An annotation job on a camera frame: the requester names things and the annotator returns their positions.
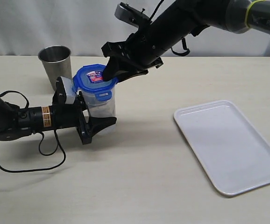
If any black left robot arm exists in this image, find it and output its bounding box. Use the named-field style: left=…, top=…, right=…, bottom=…
left=0, top=92, right=117, bottom=145

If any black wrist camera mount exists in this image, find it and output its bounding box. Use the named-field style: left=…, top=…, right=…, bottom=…
left=52, top=77, right=76, bottom=105

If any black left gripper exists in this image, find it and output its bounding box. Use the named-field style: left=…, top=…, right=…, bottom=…
left=41, top=91, right=117, bottom=145

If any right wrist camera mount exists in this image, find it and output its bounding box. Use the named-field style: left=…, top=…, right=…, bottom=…
left=114, top=2, right=151, bottom=29

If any stainless steel cup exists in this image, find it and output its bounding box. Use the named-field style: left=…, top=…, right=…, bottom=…
left=38, top=45, right=72, bottom=91

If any clear tall plastic container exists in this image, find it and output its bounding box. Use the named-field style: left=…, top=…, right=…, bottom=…
left=80, top=86, right=117, bottom=133

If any white fabric backdrop curtain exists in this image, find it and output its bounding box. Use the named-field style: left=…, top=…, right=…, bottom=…
left=0, top=0, right=270, bottom=57

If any white rectangular plastic tray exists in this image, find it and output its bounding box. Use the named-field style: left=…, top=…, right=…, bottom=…
left=174, top=100, right=270, bottom=197

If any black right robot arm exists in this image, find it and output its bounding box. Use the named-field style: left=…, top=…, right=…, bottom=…
left=102, top=0, right=270, bottom=82

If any blue plastic snap lid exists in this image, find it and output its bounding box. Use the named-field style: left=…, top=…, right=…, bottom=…
left=73, top=64, right=118, bottom=105

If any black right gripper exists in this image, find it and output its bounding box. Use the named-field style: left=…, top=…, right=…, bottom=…
left=101, top=23, right=163, bottom=83

